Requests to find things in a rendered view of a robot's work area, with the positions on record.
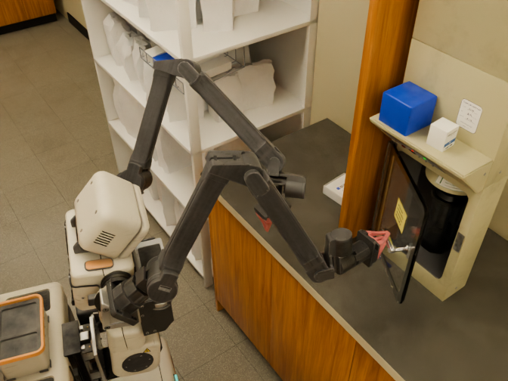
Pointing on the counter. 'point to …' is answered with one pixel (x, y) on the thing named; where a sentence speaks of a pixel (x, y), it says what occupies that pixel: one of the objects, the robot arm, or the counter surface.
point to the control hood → (455, 155)
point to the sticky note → (400, 215)
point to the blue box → (407, 108)
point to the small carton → (442, 134)
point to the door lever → (395, 247)
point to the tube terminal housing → (416, 60)
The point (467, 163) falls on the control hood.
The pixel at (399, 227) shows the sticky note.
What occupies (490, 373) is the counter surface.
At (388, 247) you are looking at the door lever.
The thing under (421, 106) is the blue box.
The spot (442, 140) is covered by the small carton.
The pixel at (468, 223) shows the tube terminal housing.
